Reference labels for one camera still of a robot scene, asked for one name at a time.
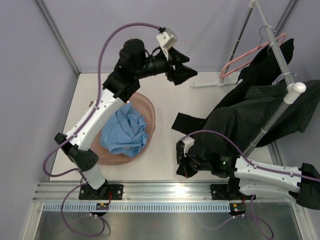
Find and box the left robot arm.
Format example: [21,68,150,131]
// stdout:
[54,38,198,200]

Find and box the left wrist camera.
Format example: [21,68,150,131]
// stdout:
[156,27,178,60]

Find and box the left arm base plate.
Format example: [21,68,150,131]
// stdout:
[78,184,124,201]

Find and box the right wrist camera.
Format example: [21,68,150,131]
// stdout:
[181,136,195,157]

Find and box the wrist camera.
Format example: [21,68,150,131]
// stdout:
[156,27,178,60]
[181,136,195,157]

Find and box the light blue cable duct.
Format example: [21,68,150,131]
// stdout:
[42,202,233,212]

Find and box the light blue shirt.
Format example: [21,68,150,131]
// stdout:
[99,102,149,158]

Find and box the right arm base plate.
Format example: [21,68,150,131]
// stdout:
[210,183,253,201]

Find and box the pink hanger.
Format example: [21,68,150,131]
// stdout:
[218,37,271,83]

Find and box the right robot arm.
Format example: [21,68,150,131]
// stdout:
[176,137,320,210]

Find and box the pink translucent plastic basin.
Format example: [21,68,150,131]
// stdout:
[90,93,156,165]

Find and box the black shirt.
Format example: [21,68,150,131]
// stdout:
[171,46,282,135]

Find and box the aluminium mounting rail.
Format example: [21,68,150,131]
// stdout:
[32,180,296,203]

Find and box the white clothes rack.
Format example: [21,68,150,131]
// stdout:
[190,0,306,160]

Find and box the dark striped shirt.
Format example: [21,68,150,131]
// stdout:
[193,80,320,155]

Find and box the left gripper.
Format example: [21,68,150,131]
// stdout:
[133,46,197,85]

